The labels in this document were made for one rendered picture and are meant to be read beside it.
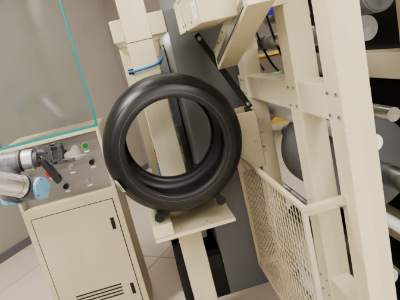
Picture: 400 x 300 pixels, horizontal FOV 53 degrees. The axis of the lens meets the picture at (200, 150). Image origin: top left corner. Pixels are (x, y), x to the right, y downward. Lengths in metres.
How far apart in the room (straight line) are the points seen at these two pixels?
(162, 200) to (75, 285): 1.12
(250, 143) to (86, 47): 3.83
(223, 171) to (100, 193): 0.94
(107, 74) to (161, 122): 3.77
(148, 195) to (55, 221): 0.93
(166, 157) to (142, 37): 0.60
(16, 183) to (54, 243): 0.96
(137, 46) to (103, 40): 3.85
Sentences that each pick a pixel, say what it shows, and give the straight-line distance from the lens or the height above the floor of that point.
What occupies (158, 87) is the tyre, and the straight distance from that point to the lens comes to 1.64.
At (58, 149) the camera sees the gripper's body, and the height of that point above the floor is 1.29.
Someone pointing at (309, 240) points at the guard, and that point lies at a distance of 1.41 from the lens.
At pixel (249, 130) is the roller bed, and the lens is 2.08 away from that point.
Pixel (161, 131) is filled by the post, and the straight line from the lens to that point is 2.07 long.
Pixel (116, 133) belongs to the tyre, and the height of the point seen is 1.31.
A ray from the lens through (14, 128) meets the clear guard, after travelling 2.45.
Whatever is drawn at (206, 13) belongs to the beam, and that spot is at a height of 1.66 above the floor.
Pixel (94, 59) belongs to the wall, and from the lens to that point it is 5.66.
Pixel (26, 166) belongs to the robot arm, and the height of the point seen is 1.26.
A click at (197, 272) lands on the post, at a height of 0.38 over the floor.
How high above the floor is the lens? 1.56
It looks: 14 degrees down
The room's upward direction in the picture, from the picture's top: 13 degrees counter-clockwise
